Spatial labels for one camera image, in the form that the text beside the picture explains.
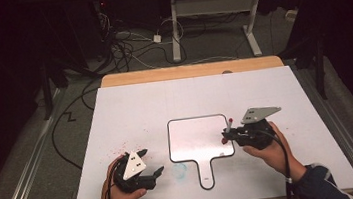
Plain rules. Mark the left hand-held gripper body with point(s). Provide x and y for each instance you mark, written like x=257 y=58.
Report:
x=133 y=166

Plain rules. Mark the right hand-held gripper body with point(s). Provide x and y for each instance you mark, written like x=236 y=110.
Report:
x=255 y=134

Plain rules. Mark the red whiteboard marker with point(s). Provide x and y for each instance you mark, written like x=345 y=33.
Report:
x=228 y=127

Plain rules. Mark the person's right hand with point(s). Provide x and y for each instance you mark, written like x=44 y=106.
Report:
x=275 y=158

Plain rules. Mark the large white board mat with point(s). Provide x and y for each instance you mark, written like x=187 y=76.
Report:
x=197 y=97

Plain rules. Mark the wooden table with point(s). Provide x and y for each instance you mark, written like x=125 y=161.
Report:
x=188 y=71

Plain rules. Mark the black metal stand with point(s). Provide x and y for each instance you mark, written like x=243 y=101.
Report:
x=46 y=90

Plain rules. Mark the white power adapter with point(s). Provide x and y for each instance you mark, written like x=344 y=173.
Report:
x=157 y=38

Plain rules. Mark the aluminium rail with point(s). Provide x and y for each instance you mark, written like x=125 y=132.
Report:
x=346 y=134
x=27 y=166

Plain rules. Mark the white metal desk frame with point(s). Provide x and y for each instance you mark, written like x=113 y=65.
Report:
x=214 y=6

